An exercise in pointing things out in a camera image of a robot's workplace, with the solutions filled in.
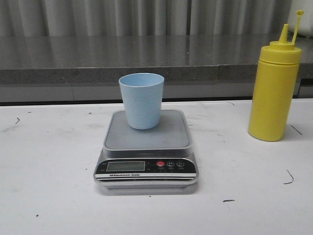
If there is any light blue plastic cup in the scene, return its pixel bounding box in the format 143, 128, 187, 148
119, 73, 164, 130

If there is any yellow squeeze bottle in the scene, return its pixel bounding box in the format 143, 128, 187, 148
248, 10, 304, 141

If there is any silver electronic kitchen scale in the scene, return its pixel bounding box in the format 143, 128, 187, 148
93, 110, 199, 195

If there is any grey stone counter ledge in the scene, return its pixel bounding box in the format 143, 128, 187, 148
0, 33, 313, 86

